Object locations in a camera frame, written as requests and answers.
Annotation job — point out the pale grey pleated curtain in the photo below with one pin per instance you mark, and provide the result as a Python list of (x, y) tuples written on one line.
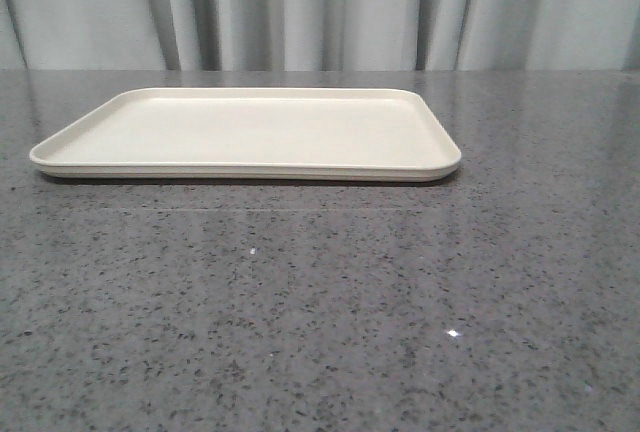
[(314, 35)]

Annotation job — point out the cream rectangular plastic tray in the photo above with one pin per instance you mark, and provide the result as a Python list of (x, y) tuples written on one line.
[(352, 134)]

